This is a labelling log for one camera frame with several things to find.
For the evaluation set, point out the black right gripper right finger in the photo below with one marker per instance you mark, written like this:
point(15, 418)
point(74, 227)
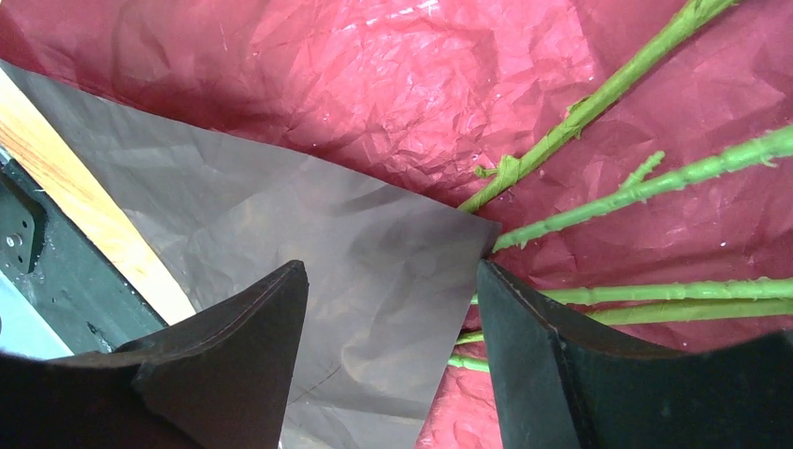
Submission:
point(564, 380)

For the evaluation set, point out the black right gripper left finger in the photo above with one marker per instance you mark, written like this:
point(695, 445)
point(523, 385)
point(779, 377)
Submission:
point(219, 379)

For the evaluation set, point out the dark red wrapping paper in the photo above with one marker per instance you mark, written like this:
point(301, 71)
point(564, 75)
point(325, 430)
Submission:
point(419, 93)

